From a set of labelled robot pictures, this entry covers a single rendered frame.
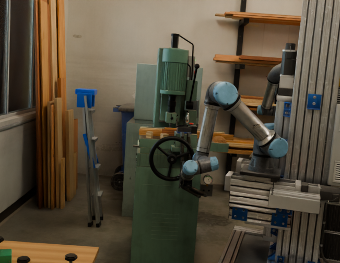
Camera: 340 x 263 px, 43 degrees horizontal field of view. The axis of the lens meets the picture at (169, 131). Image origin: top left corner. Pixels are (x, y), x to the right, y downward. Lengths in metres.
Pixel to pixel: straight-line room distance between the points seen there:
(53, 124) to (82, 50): 1.58
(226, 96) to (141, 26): 3.24
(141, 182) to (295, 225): 1.02
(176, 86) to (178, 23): 2.47
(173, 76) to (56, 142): 1.62
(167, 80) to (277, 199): 1.09
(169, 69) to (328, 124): 1.07
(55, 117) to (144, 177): 1.47
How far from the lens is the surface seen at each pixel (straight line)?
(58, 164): 4.19
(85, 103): 3.62
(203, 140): 2.39
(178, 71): 2.92
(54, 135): 4.14
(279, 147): 2.38
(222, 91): 2.22
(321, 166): 2.70
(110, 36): 5.38
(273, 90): 3.10
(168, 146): 2.88
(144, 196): 2.95
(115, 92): 5.36
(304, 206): 2.43
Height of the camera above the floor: 1.34
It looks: 8 degrees down
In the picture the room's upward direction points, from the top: 4 degrees clockwise
